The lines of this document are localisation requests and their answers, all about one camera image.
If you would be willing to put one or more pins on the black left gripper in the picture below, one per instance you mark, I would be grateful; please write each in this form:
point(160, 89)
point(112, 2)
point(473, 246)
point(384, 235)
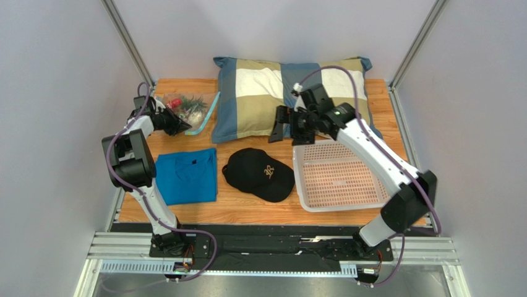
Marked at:
point(177, 126)

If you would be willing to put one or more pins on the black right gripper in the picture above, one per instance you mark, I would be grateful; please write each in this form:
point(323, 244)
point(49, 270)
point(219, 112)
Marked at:
point(294, 125)

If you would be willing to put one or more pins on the clear zip top bag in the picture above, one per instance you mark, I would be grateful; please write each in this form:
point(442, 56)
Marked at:
point(193, 108)

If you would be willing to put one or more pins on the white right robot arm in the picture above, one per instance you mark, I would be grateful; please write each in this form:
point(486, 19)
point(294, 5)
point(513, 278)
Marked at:
point(411, 191)

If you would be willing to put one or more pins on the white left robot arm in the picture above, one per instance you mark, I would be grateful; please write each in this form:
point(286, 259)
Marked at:
point(131, 167)

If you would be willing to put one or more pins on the blue folded t-shirt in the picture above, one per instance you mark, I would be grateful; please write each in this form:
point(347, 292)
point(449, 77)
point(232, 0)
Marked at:
point(188, 177)

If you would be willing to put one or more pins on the plaid checkered pillow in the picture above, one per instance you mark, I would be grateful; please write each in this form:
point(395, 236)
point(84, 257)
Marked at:
point(251, 90)

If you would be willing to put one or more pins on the black baseball cap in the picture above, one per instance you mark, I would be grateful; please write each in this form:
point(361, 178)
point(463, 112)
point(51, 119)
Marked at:
point(254, 172)

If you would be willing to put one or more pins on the white plastic basket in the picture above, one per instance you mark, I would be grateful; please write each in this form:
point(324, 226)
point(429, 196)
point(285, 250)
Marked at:
point(329, 177)

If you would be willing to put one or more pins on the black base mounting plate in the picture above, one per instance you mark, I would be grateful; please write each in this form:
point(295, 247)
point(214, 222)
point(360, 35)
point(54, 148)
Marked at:
point(263, 246)

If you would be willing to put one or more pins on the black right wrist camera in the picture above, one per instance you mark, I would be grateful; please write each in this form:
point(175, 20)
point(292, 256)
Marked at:
point(316, 99)

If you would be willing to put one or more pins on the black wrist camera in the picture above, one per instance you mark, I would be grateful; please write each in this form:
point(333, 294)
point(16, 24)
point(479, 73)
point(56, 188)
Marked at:
point(143, 106)
point(316, 99)

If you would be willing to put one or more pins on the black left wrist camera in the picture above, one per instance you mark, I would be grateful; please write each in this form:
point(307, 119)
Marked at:
point(143, 106)

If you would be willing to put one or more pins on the right aluminium corner post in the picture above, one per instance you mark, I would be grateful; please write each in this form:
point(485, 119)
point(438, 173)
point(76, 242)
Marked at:
point(426, 28)

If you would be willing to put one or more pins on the aluminium corner post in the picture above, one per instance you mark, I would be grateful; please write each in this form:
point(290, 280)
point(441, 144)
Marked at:
point(426, 28)
point(120, 26)

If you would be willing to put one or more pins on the left aluminium corner post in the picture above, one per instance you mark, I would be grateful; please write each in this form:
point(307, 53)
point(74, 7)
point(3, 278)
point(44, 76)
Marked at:
point(120, 26)

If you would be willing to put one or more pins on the aluminium front frame rail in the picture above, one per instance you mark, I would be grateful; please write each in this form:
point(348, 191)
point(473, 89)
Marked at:
point(133, 253)

